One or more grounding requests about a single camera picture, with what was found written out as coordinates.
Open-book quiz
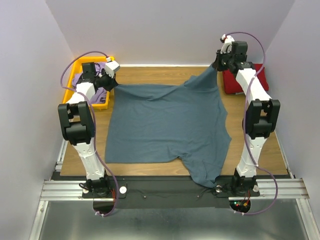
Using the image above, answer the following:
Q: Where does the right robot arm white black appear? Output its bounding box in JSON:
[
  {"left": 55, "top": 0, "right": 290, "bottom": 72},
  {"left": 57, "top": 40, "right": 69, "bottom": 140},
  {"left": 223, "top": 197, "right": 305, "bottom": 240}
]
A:
[{"left": 212, "top": 35, "right": 281, "bottom": 198}]

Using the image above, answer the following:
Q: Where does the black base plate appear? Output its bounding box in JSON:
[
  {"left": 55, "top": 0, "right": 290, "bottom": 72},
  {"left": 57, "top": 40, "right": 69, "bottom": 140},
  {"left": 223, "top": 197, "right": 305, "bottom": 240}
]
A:
[{"left": 82, "top": 175, "right": 261, "bottom": 210}]

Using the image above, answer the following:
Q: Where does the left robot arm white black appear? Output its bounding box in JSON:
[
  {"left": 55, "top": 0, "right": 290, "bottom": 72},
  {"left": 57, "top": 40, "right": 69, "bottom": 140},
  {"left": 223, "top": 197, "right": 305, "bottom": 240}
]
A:
[{"left": 57, "top": 60, "right": 120, "bottom": 198}]

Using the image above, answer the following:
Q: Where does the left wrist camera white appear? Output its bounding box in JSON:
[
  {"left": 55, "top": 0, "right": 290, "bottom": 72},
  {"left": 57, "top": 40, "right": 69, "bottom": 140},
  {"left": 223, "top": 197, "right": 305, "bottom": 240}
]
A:
[{"left": 104, "top": 57, "right": 121, "bottom": 78}]

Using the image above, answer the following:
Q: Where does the blue-grey t-shirt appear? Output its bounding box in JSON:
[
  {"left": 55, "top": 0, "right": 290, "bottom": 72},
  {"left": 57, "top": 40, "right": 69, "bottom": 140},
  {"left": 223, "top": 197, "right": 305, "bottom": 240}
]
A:
[{"left": 105, "top": 67, "right": 231, "bottom": 188}]

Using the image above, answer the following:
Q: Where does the purple cable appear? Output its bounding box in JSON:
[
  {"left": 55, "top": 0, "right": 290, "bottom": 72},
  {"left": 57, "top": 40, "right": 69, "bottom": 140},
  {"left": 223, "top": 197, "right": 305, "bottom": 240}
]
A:
[
  {"left": 60, "top": 50, "right": 119, "bottom": 218},
  {"left": 219, "top": 31, "right": 279, "bottom": 217}
]

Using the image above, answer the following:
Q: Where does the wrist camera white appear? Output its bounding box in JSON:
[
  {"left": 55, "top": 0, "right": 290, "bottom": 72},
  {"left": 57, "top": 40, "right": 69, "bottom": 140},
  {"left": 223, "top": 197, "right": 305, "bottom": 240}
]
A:
[
  {"left": 220, "top": 34, "right": 235, "bottom": 54},
  {"left": 104, "top": 57, "right": 121, "bottom": 78}
]

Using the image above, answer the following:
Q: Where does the lilac t-shirt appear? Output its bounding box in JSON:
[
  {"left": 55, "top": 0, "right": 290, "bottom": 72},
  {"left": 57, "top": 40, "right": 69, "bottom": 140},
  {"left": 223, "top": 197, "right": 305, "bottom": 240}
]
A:
[{"left": 71, "top": 62, "right": 108, "bottom": 106}]

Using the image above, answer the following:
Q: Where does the yellow plastic tray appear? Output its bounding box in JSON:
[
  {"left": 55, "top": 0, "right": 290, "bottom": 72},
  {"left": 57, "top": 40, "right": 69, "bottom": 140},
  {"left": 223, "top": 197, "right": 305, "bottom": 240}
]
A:
[{"left": 62, "top": 56, "right": 110, "bottom": 110}]

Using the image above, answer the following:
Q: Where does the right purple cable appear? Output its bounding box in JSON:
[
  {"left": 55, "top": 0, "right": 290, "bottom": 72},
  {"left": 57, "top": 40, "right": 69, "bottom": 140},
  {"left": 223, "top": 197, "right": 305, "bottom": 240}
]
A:
[{"left": 219, "top": 31, "right": 279, "bottom": 217}]

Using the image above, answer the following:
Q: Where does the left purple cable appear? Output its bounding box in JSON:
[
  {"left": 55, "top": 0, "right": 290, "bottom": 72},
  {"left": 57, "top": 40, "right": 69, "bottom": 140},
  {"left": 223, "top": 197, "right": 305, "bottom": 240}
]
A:
[{"left": 60, "top": 50, "right": 119, "bottom": 218}]

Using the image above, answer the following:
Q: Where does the folded red t-shirt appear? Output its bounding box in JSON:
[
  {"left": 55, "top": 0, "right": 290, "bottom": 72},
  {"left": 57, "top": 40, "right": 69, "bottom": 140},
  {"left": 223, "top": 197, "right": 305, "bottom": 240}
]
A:
[{"left": 222, "top": 67, "right": 269, "bottom": 95}]

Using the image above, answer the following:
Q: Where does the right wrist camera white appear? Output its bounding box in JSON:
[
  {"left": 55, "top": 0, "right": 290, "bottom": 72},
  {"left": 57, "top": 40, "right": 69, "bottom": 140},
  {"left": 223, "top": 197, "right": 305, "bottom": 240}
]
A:
[{"left": 220, "top": 34, "right": 235, "bottom": 54}]

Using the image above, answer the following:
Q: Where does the aluminium frame rail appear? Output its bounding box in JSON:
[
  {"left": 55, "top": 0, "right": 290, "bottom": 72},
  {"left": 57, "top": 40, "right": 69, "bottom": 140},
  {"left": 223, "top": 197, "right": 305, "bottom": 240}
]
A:
[{"left": 41, "top": 141, "right": 309, "bottom": 201}]

